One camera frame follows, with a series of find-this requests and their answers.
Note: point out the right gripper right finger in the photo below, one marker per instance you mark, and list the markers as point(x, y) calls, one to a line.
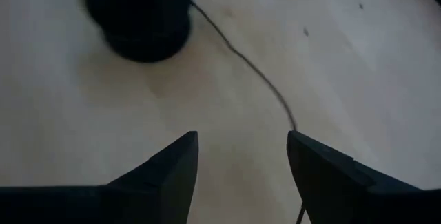
point(320, 175)

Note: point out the black plastic spool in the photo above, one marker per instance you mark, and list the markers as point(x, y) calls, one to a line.
point(138, 17)

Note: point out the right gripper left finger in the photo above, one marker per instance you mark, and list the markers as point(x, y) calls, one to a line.
point(172, 175)

